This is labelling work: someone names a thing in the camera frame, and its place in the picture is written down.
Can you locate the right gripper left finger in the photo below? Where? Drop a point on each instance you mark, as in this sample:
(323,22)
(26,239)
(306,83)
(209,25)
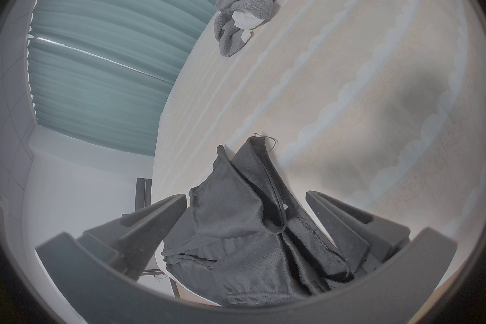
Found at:
(140,239)

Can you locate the black T-shirt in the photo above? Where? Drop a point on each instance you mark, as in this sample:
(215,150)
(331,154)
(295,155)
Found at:
(243,239)

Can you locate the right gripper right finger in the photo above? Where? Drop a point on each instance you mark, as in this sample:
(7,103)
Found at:
(353,235)

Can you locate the bed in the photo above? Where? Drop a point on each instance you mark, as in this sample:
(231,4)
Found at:
(322,87)

